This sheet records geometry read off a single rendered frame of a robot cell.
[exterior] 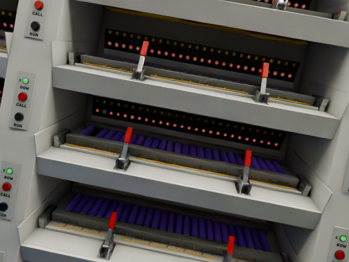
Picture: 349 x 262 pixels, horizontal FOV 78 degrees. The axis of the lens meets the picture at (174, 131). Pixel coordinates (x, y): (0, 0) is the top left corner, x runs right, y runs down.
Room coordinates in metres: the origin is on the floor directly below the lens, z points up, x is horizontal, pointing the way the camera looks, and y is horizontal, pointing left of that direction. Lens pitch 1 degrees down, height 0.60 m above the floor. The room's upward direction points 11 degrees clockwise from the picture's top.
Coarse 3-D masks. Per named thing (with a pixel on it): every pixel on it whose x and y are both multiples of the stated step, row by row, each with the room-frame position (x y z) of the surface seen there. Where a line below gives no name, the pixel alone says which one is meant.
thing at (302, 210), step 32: (64, 128) 0.55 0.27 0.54; (160, 128) 0.61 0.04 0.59; (64, 160) 0.46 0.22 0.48; (96, 160) 0.48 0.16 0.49; (288, 160) 0.61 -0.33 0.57; (160, 192) 0.46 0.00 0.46; (192, 192) 0.45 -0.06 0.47; (224, 192) 0.45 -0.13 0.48; (256, 192) 0.47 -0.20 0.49; (320, 192) 0.45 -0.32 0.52; (288, 224) 0.45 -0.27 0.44
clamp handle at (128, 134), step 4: (128, 128) 0.48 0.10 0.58; (132, 128) 0.48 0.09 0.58; (128, 132) 0.48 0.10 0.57; (128, 136) 0.48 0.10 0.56; (124, 140) 0.47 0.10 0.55; (128, 140) 0.47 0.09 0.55; (124, 144) 0.47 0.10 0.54; (128, 144) 0.47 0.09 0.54; (124, 148) 0.47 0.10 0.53; (124, 152) 0.47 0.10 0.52; (124, 156) 0.47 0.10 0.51
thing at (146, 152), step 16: (80, 144) 0.52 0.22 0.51; (96, 144) 0.52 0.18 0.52; (112, 144) 0.51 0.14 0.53; (160, 160) 0.52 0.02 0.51; (176, 160) 0.51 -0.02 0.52; (192, 160) 0.51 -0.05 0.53; (208, 160) 0.52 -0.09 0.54; (256, 176) 0.51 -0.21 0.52; (272, 176) 0.50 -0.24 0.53; (288, 176) 0.51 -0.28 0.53
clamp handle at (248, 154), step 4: (248, 152) 0.47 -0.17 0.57; (248, 156) 0.47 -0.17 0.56; (244, 160) 0.47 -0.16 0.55; (248, 160) 0.47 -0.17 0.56; (244, 164) 0.47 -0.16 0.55; (248, 164) 0.46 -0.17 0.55; (244, 168) 0.47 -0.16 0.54; (248, 168) 0.46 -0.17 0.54; (244, 172) 0.46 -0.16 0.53; (248, 172) 0.46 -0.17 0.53; (244, 176) 0.46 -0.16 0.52; (244, 180) 0.46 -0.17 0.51
